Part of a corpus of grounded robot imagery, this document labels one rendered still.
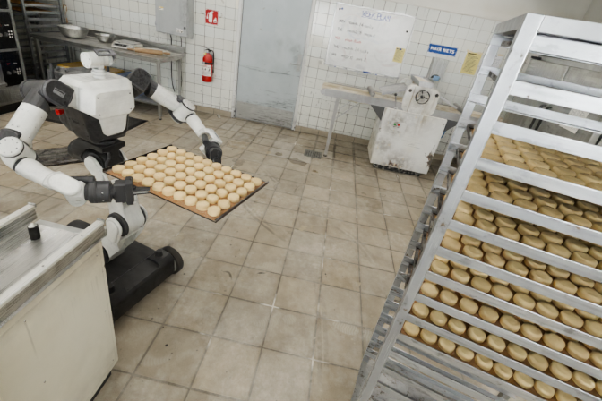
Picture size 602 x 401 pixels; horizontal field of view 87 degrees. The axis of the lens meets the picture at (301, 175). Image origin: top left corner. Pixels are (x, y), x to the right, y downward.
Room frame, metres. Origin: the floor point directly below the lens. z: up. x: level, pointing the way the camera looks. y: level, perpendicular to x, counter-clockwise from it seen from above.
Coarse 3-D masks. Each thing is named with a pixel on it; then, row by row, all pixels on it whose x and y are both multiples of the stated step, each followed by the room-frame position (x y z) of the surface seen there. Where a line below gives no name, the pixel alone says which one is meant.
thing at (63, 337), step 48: (48, 240) 0.89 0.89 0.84; (0, 288) 0.66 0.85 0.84; (48, 288) 0.70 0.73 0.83; (96, 288) 0.88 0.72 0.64; (0, 336) 0.54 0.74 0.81; (48, 336) 0.66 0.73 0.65; (96, 336) 0.84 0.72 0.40; (0, 384) 0.49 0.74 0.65; (48, 384) 0.61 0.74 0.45; (96, 384) 0.79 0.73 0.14
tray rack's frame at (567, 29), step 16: (496, 32) 1.08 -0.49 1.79; (512, 32) 0.88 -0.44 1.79; (544, 32) 0.70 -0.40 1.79; (560, 32) 0.69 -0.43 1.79; (576, 32) 0.68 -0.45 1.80; (592, 32) 0.68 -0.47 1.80; (368, 368) 1.10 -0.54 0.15; (400, 384) 1.05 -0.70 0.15; (352, 400) 0.92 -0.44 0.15; (384, 400) 0.95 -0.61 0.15; (432, 400) 0.99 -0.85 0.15
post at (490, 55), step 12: (492, 36) 1.16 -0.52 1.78; (492, 48) 1.14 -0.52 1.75; (492, 60) 1.13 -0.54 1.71; (480, 84) 1.13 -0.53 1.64; (468, 96) 1.17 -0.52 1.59; (468, 108) 1.14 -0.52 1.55; (456, 132) 1.14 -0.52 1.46; (444, 156) 1.14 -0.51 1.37; (432, 204) 1.13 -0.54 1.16; (420, 216) 1.14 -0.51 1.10; (408, 252) 1.14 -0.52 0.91; (384, 312) 1.14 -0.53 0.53; (372, 348) 1.13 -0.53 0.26
